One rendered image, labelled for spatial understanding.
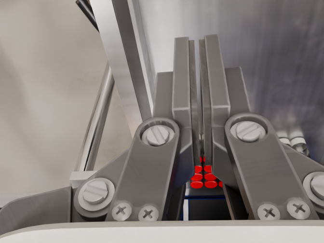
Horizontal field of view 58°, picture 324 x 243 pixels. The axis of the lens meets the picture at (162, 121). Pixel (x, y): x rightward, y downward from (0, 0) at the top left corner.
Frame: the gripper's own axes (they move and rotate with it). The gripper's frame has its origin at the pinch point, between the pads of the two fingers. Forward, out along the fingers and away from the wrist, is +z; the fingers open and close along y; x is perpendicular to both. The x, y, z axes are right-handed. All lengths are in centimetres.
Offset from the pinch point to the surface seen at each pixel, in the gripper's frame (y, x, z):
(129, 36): -6.9, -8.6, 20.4
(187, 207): -3, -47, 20
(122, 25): -7.5, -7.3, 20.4
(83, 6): -43, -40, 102
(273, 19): 8.4, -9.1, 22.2
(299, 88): 13.1, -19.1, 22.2
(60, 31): -60, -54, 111
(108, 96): -29, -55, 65
